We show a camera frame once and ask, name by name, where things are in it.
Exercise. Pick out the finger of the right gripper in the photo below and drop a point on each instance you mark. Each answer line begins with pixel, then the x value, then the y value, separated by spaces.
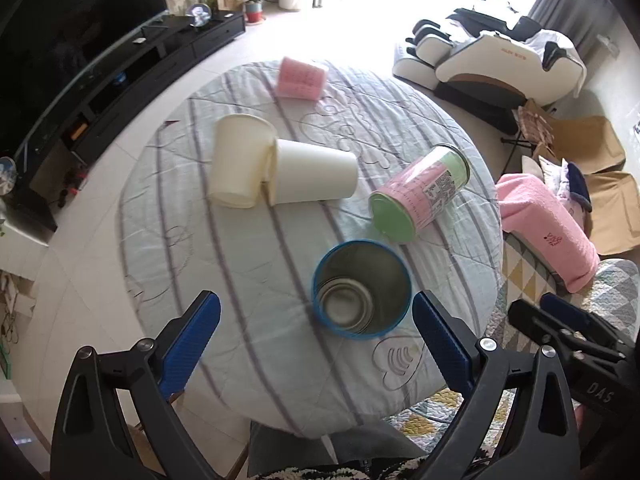
pixel 611 345
pixel 566 315

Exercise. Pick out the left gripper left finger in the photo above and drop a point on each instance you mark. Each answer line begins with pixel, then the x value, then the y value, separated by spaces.
pixel 91 439

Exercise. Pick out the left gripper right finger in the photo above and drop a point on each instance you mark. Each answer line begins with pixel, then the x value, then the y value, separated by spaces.
pixel 539 439

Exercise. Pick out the blue metal can cup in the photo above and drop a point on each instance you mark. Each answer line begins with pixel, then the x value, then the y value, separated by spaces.
pixel 361 289

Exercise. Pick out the pink green plastic cup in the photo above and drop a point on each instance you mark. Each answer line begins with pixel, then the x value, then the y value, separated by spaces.
pixel 411 200

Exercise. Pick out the lying white paper cup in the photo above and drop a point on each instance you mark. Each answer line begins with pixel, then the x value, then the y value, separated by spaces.
pixel 301 172

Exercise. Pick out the small pink cup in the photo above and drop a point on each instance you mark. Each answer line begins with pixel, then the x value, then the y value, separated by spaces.
pixel 300 80

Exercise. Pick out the upright white paper cup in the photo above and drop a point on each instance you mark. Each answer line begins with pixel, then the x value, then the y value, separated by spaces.
pixel 242 147

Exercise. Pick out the person right hand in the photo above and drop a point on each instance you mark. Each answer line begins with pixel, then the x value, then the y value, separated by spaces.
pixel 579 413

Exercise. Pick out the geometric patterned quilt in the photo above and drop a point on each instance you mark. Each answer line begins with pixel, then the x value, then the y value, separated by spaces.
pixel 613 294

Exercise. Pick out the pink towel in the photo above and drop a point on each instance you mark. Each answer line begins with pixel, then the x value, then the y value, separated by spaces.
pixel 529 209

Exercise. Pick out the brown cardboard box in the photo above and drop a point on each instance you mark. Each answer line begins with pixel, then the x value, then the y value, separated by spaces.
pixel 592 145

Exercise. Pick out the striped light quilted tablecloth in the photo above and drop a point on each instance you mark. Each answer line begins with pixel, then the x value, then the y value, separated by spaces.
pixel 270 359

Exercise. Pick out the white massage chair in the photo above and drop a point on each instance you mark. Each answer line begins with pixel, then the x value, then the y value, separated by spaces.
pixel 489 60

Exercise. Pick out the black tv cabinet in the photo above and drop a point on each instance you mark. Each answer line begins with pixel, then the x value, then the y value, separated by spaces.
pixel 109 95

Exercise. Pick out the black television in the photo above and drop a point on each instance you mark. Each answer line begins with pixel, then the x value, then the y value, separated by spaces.
pixel 47 44

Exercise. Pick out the glass snow globe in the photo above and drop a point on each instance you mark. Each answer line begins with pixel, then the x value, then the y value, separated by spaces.
pixel 199 14

